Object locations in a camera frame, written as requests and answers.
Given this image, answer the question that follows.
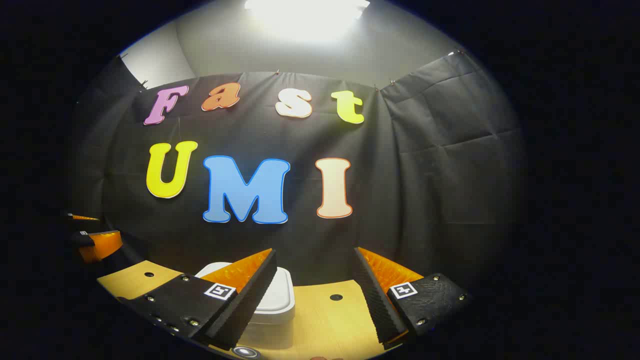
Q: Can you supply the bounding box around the ceiling light panel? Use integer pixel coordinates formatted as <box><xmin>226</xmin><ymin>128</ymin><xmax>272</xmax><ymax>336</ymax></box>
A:
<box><xmin>244</xmin><ymin>0</ymin><xmax>372</xmax><ymax>46</ymax></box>

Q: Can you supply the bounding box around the white desktop garbage bin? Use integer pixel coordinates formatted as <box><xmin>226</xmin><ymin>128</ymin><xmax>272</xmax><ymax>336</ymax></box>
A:
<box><xmin>194</xmin><ymin>261</ymin><xmax>297</xmax><ymax>351</ymax></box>

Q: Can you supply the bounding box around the wooden desktop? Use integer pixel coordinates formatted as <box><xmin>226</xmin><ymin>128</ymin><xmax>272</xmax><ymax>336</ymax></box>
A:
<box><xmin>96</xmin><ymin>260</ymin><xmax>406</xmax><ymax>360</ymax></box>

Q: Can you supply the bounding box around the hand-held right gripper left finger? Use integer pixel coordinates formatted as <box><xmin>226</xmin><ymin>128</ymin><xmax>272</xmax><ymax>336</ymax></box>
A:
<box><xmin>117</xmin><ymin>248</ymin><xmax>278</xmax><ymax>352</ymax></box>

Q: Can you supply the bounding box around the black backdrop cloth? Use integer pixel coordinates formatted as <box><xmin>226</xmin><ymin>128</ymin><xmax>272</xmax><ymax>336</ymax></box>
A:
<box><xmin>67</xmin><ymin>50</ymin><xmax>528</xmax><ymax>311</ymax></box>

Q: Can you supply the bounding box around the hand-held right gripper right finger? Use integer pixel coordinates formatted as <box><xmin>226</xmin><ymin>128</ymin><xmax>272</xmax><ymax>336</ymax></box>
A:
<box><xmin>353</xmin><ymin>246</ymin><xmax>474</xmax><ymax>351</ymax></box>

